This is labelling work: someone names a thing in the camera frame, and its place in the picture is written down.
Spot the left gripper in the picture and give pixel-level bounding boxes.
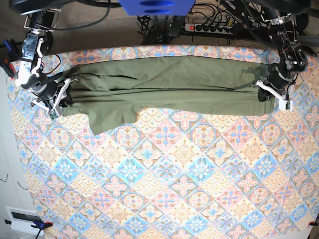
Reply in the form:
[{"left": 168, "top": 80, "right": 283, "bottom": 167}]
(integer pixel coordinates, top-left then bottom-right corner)
[{"left": 252, "top": 66, "right": 297, "bottom": 110}]

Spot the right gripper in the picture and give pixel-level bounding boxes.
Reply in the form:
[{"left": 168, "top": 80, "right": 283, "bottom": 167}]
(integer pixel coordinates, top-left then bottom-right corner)
[{"left": 31, "top": 78, "right": 77, "bottom": 119}]

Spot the green t-shirt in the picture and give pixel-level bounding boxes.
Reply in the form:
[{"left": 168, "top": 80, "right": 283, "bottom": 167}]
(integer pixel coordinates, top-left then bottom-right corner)
[{"left": 62, "top": 56, "right": 275, "bottom": 135}]

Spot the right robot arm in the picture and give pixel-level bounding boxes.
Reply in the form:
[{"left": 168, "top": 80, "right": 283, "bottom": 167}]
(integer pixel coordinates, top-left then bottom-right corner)
[{"left": 9, "top": 0, "right": 72, "bottom": 120}]

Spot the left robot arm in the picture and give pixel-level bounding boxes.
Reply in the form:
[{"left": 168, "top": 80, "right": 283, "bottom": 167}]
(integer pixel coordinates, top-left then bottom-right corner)
[{"left": 243, "top": 0, "right": 319, "bottom": 111}]

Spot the blue clamp upper left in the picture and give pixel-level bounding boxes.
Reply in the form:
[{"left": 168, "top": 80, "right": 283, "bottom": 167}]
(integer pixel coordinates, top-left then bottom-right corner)
[{"left": 0, "top": 39, "right": 19, "bottom": 78}]

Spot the blue clamp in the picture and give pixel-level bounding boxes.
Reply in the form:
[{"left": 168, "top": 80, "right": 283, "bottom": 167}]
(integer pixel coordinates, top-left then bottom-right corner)
[
  {"left": 0, "top": 39, "right": 19, "bottom": 78},
  {"left": 4, "top": 220, "right": 53, "bottom": 239}
]

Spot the blue clamp lower left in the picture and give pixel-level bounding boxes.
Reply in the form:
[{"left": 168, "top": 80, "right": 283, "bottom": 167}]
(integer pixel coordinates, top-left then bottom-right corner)
[{"left": 4, "top": 220, "right": 53, "bottom": 239}]

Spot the white power strip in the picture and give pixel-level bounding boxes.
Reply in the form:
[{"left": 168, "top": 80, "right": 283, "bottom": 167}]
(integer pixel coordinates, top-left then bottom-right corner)
[{"left": 184, "top": 23, "right": 231, "bottom": 34}]

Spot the orange clamp lower right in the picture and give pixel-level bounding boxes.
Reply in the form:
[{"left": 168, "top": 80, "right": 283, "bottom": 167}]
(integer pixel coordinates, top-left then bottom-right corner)
[{"left": 309, "top": 221, "right": 319, "bottom": 227}]

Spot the patterned tablecloth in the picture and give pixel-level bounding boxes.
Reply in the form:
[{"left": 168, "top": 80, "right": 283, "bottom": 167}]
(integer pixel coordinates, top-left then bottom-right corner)
[{"left": 6, "top": 57, "right": 319, "bottom": 239}]

